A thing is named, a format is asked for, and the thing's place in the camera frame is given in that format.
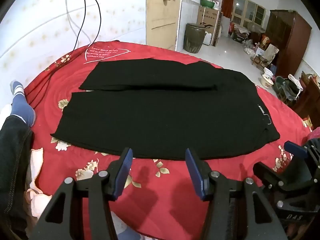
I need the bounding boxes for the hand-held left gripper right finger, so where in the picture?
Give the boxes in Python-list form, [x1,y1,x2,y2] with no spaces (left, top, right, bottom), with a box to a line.
[185,148,288,240]

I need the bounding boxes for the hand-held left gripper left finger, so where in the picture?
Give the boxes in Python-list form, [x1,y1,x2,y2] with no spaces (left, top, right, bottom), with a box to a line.
[29,147,133,240]

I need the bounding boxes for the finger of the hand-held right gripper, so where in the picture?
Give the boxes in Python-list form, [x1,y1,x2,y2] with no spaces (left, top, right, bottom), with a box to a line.
[284,137,320,160]
[253,160,304,193]

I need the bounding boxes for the black pants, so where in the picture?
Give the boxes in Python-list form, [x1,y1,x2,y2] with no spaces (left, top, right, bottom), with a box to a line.
[51,57,281,161]

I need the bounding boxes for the red floral blanket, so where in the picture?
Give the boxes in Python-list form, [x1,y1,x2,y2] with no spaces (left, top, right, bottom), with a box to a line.
[24,41,316,240]

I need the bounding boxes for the brown wooden cabinet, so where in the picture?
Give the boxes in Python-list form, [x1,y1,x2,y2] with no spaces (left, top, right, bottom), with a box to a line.
[292,72,320,128]

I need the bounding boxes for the green chair with clothes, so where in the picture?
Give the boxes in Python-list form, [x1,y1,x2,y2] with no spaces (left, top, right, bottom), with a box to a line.
[273,74,304,103]

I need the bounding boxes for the white floral basin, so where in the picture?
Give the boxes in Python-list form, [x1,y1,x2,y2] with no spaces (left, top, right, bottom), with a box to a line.
[260,67,275,88]

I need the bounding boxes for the pink white cloth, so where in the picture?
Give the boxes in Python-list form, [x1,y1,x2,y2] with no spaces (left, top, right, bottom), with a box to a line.
[24,147,54,222]

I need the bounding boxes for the dark wooden wardrobe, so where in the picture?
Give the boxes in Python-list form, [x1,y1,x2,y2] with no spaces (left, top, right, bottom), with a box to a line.
[264,9,313,79]

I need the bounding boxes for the pile of white bags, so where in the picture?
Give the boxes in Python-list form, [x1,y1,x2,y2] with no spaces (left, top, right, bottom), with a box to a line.
[243,39,258,56]

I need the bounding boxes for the small cardboard box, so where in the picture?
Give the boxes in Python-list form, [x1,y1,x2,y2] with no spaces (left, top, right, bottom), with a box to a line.
[259,35,272,51]

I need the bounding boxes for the person's leg in dark jeans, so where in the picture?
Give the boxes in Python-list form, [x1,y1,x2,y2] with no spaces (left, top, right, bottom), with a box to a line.
[0,115,34,238]

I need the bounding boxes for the brown ceramic jar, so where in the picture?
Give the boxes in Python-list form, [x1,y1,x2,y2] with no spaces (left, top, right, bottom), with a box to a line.
[183,23,206,54]

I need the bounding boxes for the wooden framed window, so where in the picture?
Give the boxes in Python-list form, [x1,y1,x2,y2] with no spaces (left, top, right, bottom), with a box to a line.
[231,0,267,29]

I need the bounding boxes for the pale yellow wooden door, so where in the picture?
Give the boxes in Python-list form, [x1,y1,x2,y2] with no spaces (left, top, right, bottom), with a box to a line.
[146,0,183,52]

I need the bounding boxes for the large cardboard box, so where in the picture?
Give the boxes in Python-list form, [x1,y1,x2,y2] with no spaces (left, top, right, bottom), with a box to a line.
[196,6,221,47]

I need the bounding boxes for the red curtain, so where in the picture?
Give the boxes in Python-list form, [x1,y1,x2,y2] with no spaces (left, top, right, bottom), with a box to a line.
[221,0,236,18]

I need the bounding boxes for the green plastic basket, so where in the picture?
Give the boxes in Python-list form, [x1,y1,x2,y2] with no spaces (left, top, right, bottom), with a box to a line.
[199,0,217,9]

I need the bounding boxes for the black cable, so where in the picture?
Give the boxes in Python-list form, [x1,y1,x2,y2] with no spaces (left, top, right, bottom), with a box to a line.
[26,0,87,105]
[30,0,102,110]

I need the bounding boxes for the white cable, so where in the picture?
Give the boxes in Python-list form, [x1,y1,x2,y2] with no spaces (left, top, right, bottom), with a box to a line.
[65,0,81,42]

